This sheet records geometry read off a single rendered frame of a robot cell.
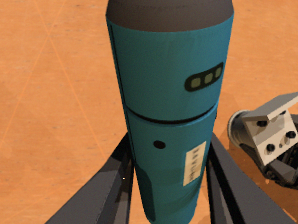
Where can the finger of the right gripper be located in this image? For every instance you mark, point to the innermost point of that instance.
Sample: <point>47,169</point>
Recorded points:
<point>285,173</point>
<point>295,120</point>

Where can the blue electric screwdriver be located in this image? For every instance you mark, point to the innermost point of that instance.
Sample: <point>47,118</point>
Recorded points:
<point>170,58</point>

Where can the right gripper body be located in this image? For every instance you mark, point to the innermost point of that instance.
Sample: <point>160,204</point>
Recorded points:
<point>290,157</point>

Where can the beige l-shaped bracket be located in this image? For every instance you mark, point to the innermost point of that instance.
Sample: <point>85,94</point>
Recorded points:
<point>276,129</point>

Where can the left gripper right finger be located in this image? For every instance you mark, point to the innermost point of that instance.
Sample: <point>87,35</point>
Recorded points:
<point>247,202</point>

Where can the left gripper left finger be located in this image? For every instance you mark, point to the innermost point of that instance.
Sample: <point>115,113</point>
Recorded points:
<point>93,202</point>

